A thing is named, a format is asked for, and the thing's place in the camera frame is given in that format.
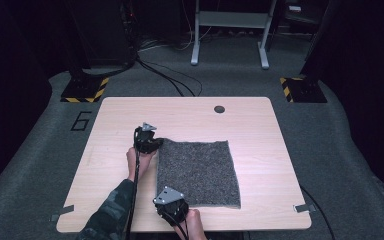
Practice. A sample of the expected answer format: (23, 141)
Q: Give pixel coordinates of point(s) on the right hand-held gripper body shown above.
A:
(173, 206)

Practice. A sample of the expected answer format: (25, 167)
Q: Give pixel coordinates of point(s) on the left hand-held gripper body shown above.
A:
(145, 140)

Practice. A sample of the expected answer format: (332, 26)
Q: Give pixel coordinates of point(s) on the grey cloth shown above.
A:
(198, 173)

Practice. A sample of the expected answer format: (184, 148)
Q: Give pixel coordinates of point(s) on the person's left hand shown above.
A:
(140, 165)

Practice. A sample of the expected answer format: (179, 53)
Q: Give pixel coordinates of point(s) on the person's right hand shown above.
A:
(193, 226)

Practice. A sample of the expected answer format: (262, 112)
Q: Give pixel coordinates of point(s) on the grey tape strip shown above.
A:
(305, 208)
(62, 212)

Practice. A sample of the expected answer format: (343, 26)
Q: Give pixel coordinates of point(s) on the dark cabinet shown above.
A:
(103, 33)

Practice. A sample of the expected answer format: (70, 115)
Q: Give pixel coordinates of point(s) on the white metal stand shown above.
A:
(233, 20)

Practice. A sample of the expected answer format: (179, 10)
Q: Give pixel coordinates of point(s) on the black hazard-striped base plate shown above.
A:
(83, 90)
(305, 90)

